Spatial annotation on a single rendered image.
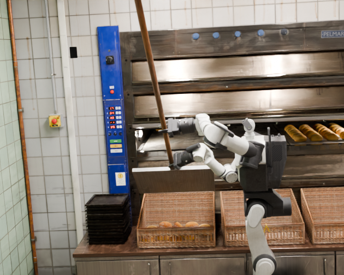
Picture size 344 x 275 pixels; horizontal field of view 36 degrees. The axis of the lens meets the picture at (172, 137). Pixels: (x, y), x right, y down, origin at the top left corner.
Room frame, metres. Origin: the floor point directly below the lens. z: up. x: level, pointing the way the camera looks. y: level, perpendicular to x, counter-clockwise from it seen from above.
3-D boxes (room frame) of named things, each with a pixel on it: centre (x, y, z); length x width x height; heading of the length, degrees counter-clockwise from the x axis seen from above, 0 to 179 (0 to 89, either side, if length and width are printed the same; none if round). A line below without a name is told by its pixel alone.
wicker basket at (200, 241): (3.79, -0.01, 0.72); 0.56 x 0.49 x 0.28; 85
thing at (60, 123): (4.07, 0.88, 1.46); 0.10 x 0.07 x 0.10; 86
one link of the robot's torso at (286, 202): (3.12, -0.56, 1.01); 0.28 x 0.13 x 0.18; 85
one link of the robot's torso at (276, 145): (3.12, -0.53, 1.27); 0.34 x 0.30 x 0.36; 171
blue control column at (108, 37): (5.01, 0.37, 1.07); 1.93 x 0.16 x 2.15; 176
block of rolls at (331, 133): (4.41, -1.22, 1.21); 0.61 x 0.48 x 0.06; 176
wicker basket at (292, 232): (3.74, -0.61, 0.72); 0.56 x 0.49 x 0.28; 88
